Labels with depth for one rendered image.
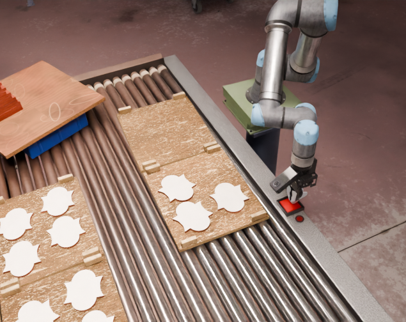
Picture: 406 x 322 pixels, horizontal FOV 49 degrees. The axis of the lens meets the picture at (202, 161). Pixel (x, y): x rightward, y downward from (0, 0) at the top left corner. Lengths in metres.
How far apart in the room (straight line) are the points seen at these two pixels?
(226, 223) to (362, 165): 1.81
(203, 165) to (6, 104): 0.88
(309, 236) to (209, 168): 0.48
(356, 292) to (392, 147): 2.05
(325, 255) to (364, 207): 1.44
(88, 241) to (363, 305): 0.93
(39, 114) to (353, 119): 2.40
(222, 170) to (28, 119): 0.86
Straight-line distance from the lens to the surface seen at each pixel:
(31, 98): 2.19
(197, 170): 1.80
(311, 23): 1.67
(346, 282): 1.56
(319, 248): 1.62
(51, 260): 1.64
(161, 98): 2.22
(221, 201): 1.68
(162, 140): 1.95
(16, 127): 2.04
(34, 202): 1.84
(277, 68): 1.58
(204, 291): 1.50
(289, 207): 1.69
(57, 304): 1.54
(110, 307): 1.49
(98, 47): 4.63
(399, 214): 3.05
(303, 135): 1.44
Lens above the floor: 2.22
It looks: 44 degrees down
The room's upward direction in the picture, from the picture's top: 3 degrees counter-clockwise
